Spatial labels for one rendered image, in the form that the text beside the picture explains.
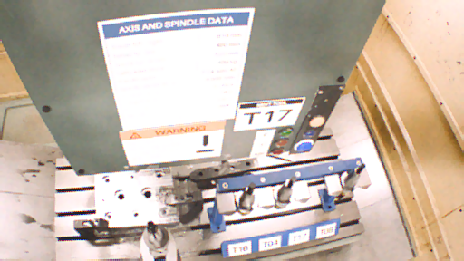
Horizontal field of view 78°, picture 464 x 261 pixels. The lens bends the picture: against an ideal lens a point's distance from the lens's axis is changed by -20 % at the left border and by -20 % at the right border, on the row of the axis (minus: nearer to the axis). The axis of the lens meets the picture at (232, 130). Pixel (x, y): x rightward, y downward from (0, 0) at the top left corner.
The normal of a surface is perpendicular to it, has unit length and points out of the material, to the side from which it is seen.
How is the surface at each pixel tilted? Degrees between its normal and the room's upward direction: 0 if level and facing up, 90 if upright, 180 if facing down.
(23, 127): 0
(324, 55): 90
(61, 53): 90
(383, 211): 24
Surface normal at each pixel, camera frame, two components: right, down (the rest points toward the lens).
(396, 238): -0.31, -0.44
